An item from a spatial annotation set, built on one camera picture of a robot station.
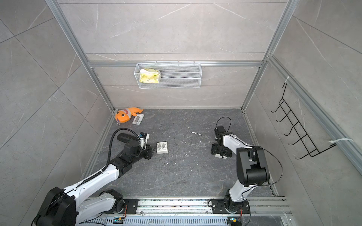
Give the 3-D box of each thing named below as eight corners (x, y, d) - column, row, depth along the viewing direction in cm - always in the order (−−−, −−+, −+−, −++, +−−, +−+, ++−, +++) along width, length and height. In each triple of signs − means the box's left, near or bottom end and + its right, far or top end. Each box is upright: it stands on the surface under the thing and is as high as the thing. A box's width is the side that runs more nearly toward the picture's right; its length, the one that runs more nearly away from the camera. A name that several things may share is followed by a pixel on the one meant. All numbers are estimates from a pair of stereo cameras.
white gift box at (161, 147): (157, 154, 95) (156, 151, 92) (157, 144, 100) (156, 141, 97) (167, 153, 95) (167, 150, 92) (167, 143, 100) (166, 140, 97)
